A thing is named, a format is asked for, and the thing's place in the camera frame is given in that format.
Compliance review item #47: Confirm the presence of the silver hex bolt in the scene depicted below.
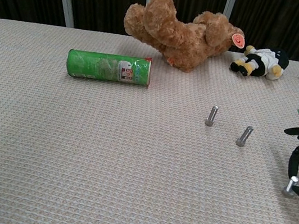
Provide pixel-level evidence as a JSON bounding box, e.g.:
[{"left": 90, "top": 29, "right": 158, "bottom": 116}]
[
  {"left": 204, "top": 104, "right": 220, "bottom": 128},
  {"left": 280, "top": 174, "right": 299, "bottom": 199},
  {"left": 235, "top": 124, "right": 255, "bottom": 149}
]

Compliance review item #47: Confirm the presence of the black white penguin plush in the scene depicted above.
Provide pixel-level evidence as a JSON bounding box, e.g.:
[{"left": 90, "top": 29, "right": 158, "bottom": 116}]
[{"left": 229, "top": 41, "right": 292, "bottom": 83}]

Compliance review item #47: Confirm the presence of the brown teddy bear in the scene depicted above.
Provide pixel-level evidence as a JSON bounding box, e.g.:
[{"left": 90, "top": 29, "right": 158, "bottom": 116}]
[{"left": 117, "top": 0, "right": 252, "bottom": 81}]

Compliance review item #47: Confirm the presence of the beige woven tablecloth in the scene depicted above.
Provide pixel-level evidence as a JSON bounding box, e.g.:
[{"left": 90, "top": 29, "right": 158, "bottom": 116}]
[{"left": 0, "top": 13, "right": 299, "bottom": 224}]

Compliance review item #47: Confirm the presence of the green chips can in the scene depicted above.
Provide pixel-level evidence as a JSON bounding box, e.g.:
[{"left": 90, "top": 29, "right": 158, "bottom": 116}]
[{"left": 64, "top": 44, "right": 155, "bottom": 90}]

